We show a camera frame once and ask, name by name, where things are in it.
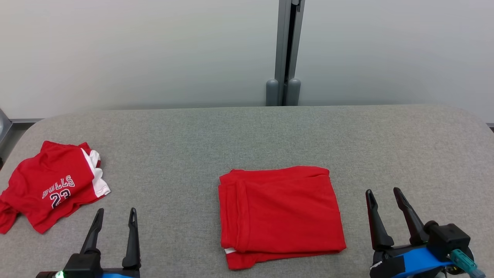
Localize red white jersey shirt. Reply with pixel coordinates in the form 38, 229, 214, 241
218, 166, 347, 270

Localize grey partition post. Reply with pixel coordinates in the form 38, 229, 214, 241
275, 0, 305, 107

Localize teal right cable connector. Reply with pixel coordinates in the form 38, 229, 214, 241
450, 249, 486, 278

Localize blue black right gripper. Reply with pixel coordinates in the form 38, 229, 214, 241
365, 187, 454, 278

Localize red Bulls 23 shorts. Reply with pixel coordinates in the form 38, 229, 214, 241
0, 141, 111, 235

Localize grey cylindrical post foot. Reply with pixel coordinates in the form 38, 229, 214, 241
288, 78, 301, 106
266, 79, 279, 107

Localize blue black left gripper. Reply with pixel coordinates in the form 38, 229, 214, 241
80, 207, 142, 278

